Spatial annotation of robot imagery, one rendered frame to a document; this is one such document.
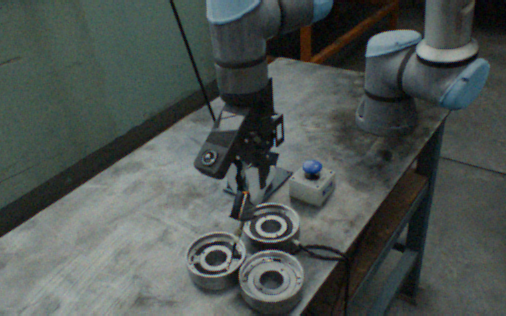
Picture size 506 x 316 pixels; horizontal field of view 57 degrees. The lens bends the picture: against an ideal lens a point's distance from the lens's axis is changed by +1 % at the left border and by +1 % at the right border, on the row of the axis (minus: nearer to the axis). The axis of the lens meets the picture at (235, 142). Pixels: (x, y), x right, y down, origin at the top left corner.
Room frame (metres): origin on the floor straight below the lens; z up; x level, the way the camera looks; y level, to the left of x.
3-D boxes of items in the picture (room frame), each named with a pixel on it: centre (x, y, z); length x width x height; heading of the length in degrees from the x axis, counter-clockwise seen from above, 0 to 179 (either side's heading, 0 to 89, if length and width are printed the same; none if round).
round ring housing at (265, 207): (0.64, -0.05, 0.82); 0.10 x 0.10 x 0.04
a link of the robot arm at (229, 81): (0.62, -0.02, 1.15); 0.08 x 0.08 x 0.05
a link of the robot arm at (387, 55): (1.01, -0.39, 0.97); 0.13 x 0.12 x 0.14; 33
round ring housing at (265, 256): (0.52, -0.03, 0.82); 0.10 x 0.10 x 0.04
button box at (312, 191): (0.77, -0.15, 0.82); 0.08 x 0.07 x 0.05; 139
